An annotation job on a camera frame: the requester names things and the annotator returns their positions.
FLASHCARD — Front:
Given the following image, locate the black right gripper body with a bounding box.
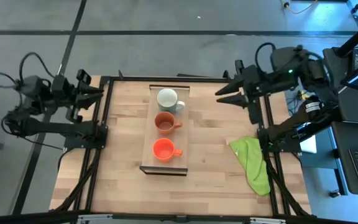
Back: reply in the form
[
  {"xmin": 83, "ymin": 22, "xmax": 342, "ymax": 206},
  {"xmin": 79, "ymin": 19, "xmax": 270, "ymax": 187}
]
[{"xmin": 234, "ymin": 59, "xmax": 275, "ymax": 126}]

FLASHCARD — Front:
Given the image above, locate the silver frame bracket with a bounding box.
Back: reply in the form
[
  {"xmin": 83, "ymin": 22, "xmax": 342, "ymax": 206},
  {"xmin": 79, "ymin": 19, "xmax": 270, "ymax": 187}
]
[
  {"xmin": 77, "ymin": 213, "xmax": 114, "ymax": 224},
  {"xmin": 249, "ymin": 217, "xmax": 287, "ymax": 224}
]

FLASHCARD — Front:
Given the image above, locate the grey mug with white inside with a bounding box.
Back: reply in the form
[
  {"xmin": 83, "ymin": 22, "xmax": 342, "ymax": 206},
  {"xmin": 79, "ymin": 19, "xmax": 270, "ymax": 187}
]
[{"xmin": 156, "ymin": 88, "xmax": 186, "ymax": 113}]

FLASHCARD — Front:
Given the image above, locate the bright orange plastic cup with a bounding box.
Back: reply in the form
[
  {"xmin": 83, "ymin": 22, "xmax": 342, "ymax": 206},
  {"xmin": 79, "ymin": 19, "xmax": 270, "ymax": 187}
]
[{"xmin": 152, "ymin": 138, "xmax": 184, "ymax": 162}]

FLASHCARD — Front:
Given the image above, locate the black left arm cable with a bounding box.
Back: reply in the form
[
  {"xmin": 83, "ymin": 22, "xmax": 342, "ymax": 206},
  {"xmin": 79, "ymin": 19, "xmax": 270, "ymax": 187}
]
[{"xmin": 0, "ymin": 52, "xmax": 57, "ymax": 94}]

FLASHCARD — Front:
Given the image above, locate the yellow power plug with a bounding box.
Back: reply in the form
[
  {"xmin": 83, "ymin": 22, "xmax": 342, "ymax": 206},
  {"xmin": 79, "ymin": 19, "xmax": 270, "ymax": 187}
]
[{"xmin": 296, "ymin": 90, "xmax": 311, "ymax": 101}]

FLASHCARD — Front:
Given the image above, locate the black slanted pole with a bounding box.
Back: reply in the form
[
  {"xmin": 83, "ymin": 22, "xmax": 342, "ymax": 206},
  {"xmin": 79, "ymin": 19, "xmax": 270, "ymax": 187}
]
[{"xmin": 336, "ymin": 14, "xmax": 358, "ymax": 58}]

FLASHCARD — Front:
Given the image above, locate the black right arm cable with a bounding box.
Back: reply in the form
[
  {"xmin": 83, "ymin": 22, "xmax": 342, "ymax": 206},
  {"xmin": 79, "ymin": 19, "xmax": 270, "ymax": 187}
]
[{"xmin": 254, "ymin": 42, "xmax": 277, "ymax": 74}]

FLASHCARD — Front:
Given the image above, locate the black aluminium table frame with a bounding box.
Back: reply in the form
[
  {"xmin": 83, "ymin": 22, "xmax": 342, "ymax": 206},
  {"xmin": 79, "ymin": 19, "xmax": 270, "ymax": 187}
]
[{"xmin": 50, "ymin": 70, "xmax": 315, "ymax": 224}]

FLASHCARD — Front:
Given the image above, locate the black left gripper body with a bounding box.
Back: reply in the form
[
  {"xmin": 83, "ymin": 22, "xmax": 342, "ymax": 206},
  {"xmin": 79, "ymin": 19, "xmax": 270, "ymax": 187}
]
[{"xmin": 52, "ymin": 68, "xmax": 92, "ymax": 124}]

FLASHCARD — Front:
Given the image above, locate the green cloth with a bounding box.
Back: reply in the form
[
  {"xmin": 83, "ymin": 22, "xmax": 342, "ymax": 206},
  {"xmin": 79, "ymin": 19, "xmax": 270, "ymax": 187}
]
[{"xmin": 228, "ymin": 136, "xmax": 272, "ymax": 197}]

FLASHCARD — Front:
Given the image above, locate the terracotta brown mug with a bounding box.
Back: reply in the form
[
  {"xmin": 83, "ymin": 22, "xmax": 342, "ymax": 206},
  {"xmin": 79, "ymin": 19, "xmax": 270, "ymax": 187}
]
[{"xmin": 154, "ymin": 111, "xmax": 183, "ymax": 135}]

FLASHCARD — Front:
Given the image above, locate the black cart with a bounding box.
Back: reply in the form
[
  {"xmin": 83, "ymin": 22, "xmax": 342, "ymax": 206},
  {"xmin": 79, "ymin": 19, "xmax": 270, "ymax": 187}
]
[{"xmin": 323, "ymin": 46, "xmax": 358, "ymax": 125}]

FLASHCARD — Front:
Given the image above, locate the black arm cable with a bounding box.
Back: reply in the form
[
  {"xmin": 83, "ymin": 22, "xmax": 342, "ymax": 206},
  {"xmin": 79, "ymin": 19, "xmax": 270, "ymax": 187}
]
[
  {"xmin": 0, "ymin": 52, "xmax": 57, "ymax": 94},
  {"xmin": 254, "ymin": 42, "xmax": 277, "ymax": 74}
]

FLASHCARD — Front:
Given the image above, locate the yellow floor cable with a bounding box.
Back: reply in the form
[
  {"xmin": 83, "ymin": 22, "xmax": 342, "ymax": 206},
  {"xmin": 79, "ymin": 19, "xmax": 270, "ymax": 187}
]
[{"xmin": 280, "ymin": 0, "xmax": 319, "ymax": 16}]

